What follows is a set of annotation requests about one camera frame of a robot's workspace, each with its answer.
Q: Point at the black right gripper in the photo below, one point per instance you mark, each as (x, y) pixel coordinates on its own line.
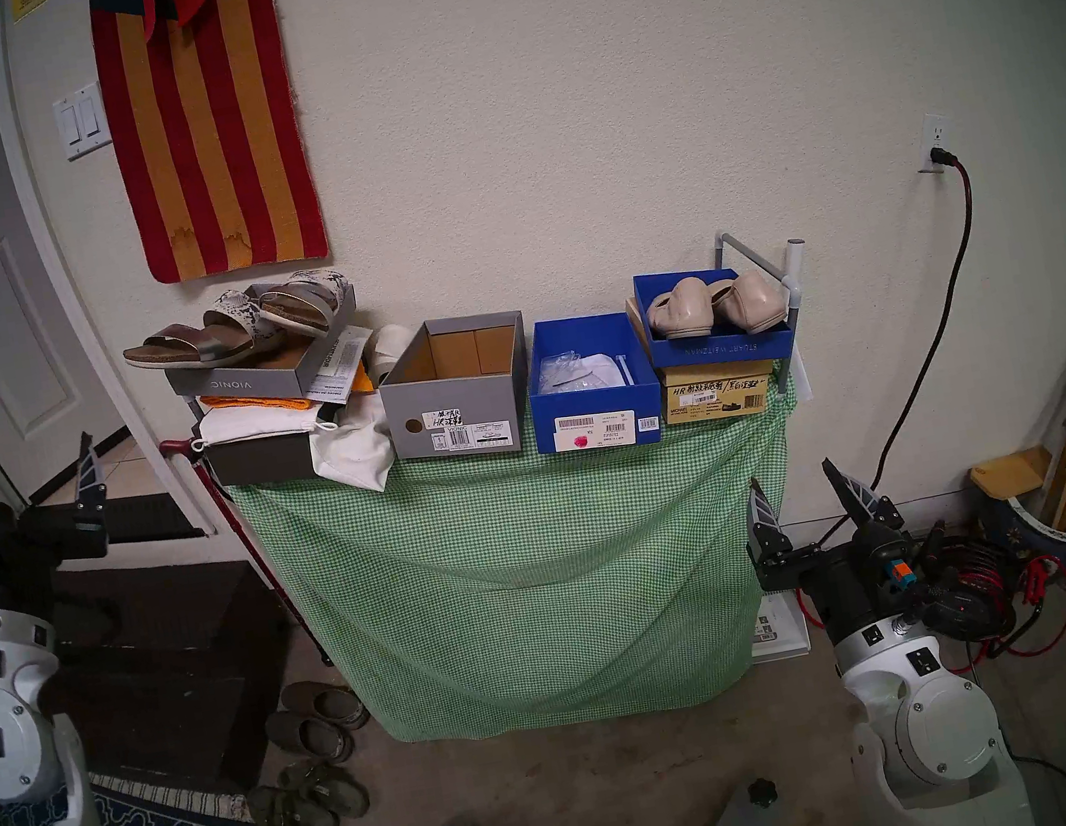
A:
(855, 581)

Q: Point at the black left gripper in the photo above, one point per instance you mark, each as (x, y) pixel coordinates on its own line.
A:
(9, 550)

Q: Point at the grey Vionic shoe box lid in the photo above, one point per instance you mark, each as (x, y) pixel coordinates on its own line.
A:
(234, 381)

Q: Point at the white flat box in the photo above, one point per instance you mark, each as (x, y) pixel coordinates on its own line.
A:
(782, 629)

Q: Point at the tan cardboard shoe box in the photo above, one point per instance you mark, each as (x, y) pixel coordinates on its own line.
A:
(718, 396)

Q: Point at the blue shoe box lid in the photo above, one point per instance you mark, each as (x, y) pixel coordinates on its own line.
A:
(715, 351)

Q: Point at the beige ballet flat shoe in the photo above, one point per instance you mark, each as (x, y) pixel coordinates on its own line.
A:
(753, 304)
(683, 311)

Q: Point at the dark brown shoe box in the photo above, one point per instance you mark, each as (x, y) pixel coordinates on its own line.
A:
(257, 461)

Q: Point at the blue shoe box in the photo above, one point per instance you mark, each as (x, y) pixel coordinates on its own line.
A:
(593, 407)

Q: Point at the grey cardboard shoe box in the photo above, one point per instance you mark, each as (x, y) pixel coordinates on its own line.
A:
(456, 410)

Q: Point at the yellow padded envelope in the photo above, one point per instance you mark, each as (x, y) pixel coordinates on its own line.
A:
(1010, 474)

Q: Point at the orange cloth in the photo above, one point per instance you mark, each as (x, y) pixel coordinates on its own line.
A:
(237, 403)

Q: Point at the red walking cane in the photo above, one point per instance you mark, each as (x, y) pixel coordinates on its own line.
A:
(246, 546)

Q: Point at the dark brown wooden steps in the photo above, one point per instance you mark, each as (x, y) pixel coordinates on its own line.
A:
(179, 659)

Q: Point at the black base knob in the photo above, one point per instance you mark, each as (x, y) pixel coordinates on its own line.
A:
(762, 792)

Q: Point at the clear plastic bag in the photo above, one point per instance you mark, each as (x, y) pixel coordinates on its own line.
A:
(577, 372)

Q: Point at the green checkered tablecloth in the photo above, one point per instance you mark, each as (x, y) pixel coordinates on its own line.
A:
(519, 571)

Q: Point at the white paper leaflet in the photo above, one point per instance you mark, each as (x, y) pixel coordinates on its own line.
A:
(337, 364)

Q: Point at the white cloth dust bag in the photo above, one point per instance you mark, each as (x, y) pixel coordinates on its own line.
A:
(357, 451)

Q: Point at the brown slipper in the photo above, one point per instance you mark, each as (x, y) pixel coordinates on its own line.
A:
(308, 736)
(328, 705)

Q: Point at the white rolled paper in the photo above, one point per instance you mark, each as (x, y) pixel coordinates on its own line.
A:
(390, 345)

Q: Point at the white door frame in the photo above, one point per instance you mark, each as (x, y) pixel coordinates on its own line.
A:
(49, 245)

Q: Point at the white light switch plate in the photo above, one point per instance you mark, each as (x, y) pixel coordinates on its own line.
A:
(82, 120)

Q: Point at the red yellow striped wall flag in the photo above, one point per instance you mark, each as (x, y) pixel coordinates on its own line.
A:
(203, 138)

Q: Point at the white wall outlet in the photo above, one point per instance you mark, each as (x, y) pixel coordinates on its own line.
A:
(932, 132)

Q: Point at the yellow wall sticker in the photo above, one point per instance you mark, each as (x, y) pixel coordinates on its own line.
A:
(29, 5)

